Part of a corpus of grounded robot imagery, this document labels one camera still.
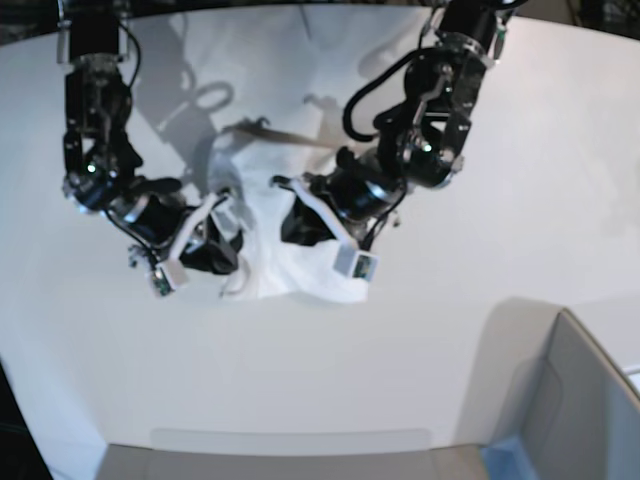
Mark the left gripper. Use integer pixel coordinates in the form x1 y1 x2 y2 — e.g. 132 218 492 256
271 147 408 250

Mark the white printed t-shirt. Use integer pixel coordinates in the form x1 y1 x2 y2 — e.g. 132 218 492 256
207 120 369 304

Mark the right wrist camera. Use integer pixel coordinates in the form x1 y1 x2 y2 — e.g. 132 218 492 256
146 259 189 298

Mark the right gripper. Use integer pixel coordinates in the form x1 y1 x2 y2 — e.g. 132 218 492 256
107 177 244 274

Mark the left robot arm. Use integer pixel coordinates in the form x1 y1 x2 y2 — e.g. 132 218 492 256
280 1 517 251

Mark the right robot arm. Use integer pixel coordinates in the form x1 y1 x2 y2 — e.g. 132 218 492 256
58 1 243 280

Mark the grey cardboard box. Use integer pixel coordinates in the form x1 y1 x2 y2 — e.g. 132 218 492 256
456 296 640 480

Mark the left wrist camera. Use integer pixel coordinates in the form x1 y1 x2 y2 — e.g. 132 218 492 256
333 245 379 282

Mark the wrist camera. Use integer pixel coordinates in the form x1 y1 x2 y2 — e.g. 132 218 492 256
146 259 189 298
333 245 379 282

